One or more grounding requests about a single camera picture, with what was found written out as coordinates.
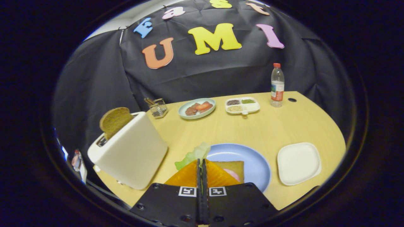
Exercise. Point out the pale green round plate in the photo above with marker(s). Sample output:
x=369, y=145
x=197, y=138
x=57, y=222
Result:
x=208, y=113

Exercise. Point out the blue round plate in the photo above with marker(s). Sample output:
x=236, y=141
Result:
x=246, y=157

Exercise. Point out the brown toast slice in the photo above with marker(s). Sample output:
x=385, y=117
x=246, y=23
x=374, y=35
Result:
x=115, y=121

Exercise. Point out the black backdrop cloth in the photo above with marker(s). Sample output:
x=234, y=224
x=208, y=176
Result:
x=221, y=72

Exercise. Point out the tan bread slice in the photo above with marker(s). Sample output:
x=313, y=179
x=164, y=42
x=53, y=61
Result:
x=233, y=165

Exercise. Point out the white divided condiment tray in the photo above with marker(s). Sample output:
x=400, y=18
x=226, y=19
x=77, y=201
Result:
x=252, y=108

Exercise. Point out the red tomato slice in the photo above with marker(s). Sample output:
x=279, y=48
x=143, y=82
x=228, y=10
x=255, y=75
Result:
x=203, y=106

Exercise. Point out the clear water bottle red cap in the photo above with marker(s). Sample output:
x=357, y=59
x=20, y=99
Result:
x=277, y=91

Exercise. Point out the white square plate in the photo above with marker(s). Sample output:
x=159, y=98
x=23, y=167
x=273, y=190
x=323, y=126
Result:
x=298, y=164

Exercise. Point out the pink ham slice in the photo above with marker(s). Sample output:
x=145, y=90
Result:
x=234, y=175

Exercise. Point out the brown meat slices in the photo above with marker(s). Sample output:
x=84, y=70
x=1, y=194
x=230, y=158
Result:
x=191, y=111

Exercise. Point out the white toaster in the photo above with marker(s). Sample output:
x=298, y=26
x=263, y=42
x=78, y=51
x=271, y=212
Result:
x=132, y=151

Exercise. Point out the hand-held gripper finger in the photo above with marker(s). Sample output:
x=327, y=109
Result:
x=204, y=201
x=199, y=201

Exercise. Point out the green lettuce leaf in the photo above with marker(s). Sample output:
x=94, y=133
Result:
x=195, y=154

